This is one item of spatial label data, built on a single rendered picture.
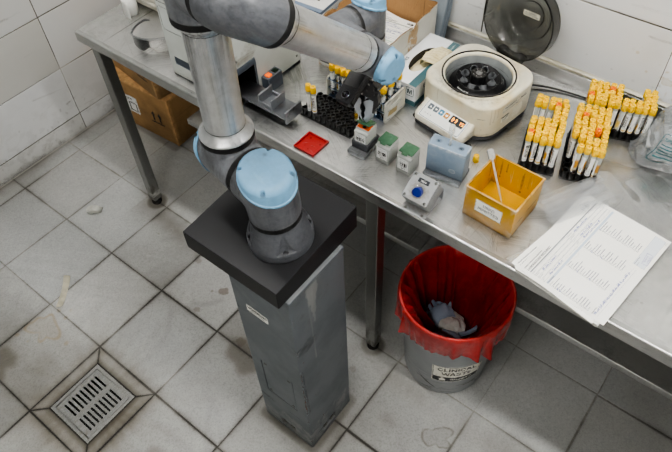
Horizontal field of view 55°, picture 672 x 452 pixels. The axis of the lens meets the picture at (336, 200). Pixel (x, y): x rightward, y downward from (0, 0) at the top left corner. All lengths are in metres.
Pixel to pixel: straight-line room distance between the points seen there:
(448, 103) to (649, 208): 0.56
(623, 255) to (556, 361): 0.91
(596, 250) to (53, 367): 1.86
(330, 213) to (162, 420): 1.13
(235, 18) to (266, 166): 0.36
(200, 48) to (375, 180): 0.65
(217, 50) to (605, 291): 0.95
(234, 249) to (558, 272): 0.72
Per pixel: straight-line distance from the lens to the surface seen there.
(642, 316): 1.52
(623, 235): 1.62
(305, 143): 1.74
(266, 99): 1.82
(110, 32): 2.29
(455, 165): 1.61
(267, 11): 1.04
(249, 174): 1.27
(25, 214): 3.06
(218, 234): 1.48
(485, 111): 1.69
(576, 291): 1.49
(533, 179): 1.58
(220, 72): 1.21
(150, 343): 2.48
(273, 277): 1.39
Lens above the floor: 2.08
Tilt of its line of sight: 49 degrees down
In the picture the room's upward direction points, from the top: 3 degrees counter-clockwise
